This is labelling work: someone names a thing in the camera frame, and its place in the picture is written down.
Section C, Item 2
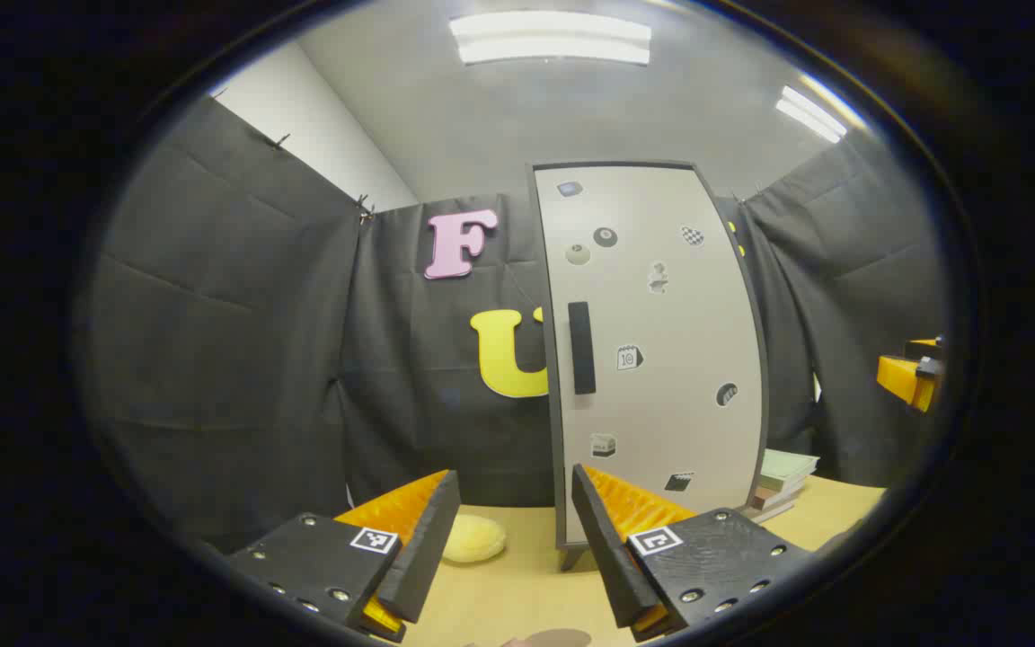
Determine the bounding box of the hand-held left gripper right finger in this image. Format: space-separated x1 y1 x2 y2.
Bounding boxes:
571 464 813 643

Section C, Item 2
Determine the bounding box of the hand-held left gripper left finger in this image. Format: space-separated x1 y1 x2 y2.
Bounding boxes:
228 469 462 643

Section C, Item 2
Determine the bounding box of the grey cabinet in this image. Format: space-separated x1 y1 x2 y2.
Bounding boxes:
526 160 771 572

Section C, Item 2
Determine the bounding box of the brown round coaster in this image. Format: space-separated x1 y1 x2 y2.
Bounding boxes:
522 628 593 647

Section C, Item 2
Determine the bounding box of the light grey cabinet door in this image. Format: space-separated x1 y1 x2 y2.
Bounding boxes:
534 166 765 546

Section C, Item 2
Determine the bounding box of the black cabinet door handle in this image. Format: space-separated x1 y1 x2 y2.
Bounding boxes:
568 301 597 396

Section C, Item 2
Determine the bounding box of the pale yellow round sponge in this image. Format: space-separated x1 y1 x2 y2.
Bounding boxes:
441 514 508 564

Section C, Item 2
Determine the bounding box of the light green book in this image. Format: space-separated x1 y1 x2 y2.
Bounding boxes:
758 449 820 493

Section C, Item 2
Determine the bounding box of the grey-brown book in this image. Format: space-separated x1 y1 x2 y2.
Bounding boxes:
740 497 797 525

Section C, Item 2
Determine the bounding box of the brown book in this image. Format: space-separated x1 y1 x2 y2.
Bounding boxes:
749 483 808 511

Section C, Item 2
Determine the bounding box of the black backdrop cloth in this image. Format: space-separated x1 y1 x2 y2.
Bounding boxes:
77 94 950 554

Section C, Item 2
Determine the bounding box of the ceiling light panel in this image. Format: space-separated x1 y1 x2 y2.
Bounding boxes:
774 85 849 145
448 11 653 66

